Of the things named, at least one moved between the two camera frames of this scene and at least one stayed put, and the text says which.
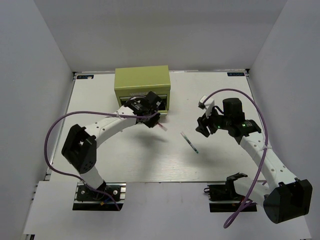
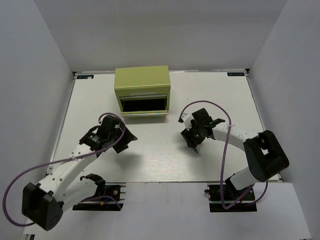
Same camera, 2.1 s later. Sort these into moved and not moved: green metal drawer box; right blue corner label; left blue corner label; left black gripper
Moved: left black gripper
Not moved: green metal drawer box; left blue corner label; right blue corner label
